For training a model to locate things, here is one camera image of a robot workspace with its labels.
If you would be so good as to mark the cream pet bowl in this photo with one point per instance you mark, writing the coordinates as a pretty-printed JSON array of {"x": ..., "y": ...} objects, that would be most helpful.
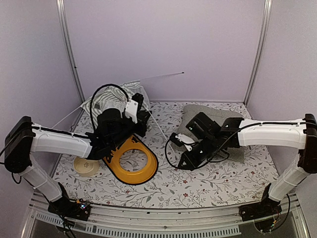
[{"x": 84, "y": 167}]

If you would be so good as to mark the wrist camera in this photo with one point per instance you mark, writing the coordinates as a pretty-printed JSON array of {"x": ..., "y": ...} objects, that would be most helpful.
[
  {"x": 133, "y": 106},
  {"x": 182, "y": 140}
]

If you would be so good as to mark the floral patterned table mat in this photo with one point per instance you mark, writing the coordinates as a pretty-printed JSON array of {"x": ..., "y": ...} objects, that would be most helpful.
[{"x": 216, "y": 184}]

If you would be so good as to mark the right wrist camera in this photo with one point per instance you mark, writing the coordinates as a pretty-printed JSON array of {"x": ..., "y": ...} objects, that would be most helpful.
[{"x": 182, "y": 140}]

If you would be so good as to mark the yellow double bowl holder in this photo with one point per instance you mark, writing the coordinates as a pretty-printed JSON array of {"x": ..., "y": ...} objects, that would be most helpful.
[{"x": 133, "y": 163}]

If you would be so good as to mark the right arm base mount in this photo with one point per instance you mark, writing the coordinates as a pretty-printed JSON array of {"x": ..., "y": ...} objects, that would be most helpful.
[{"x": 266, "y": 207}]

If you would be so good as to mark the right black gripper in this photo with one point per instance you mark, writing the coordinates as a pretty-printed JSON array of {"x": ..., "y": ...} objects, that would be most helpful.
[{"x": 192, "y": 163}]

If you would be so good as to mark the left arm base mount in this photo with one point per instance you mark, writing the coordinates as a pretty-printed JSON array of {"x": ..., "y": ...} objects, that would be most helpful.
[{"x": 77, "y": 209}]

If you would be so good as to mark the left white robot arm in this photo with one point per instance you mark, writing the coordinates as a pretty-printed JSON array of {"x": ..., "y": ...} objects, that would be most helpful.
[{"x": 26, "y": 138}]

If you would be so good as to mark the green checked cushion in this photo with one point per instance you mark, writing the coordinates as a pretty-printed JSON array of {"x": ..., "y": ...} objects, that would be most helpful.
[{"x": 219, "y": 116}]

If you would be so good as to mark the left aluminium frame post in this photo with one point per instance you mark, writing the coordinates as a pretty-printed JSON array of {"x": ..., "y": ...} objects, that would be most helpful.
[{"x": 69, "y": 51}]

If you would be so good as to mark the right aluminium frame post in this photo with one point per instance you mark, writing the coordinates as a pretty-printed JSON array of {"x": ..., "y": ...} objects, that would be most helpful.
[{"x": 259, "y": 51}]

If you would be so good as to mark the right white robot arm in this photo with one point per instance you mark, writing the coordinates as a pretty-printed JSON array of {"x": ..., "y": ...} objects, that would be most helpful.
[{"x": 300, "y": 134}]

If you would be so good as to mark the green striped pet tent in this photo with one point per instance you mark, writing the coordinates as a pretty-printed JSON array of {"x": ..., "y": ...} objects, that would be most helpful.
[{"x": 112, "y": 97}]

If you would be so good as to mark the aluminium frame post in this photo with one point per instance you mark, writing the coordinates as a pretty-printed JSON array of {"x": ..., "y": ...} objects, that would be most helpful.
[
  {"x": 259, "y": 51},
  {"x": 69, "y": 51}
]

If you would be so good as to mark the front aluminium rail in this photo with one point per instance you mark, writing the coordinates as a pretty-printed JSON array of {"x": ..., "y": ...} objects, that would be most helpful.
[{"x": 123, "y": 222}]

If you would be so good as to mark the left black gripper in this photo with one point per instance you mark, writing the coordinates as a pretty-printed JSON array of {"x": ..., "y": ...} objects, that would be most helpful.
[{"x": 143, "y": 117}]

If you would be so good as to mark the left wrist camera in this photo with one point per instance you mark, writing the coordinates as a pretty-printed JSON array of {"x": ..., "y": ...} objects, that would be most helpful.
[{"x": 133, "y": 106}]

